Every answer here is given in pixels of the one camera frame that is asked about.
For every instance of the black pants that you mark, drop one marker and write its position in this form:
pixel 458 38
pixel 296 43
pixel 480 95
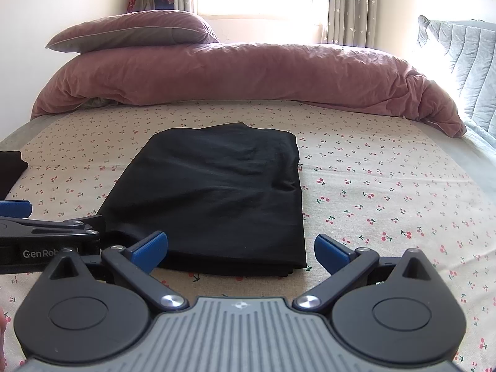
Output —
pixel 217 193

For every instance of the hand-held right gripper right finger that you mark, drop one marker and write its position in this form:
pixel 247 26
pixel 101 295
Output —
pixel 330 255

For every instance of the cherry print bed sheet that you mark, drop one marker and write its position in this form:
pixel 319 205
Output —
pixel 387 186

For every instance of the grey quilted blanket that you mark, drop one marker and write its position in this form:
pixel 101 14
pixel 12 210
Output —
pixel 469 66

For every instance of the pink duvet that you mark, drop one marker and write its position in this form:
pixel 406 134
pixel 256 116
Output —
pixel 248 73

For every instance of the pink and grey pillow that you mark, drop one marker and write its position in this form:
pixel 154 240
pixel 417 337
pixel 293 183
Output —
pixel 131 31

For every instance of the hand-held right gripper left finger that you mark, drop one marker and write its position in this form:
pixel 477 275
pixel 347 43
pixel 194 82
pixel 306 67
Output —
pixel 149 251

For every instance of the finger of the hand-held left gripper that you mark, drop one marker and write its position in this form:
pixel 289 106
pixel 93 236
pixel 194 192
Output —
pixel 73 226
pixel 15 208

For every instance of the dark cloth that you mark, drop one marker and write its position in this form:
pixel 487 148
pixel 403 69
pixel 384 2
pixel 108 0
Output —
pixel 9 170

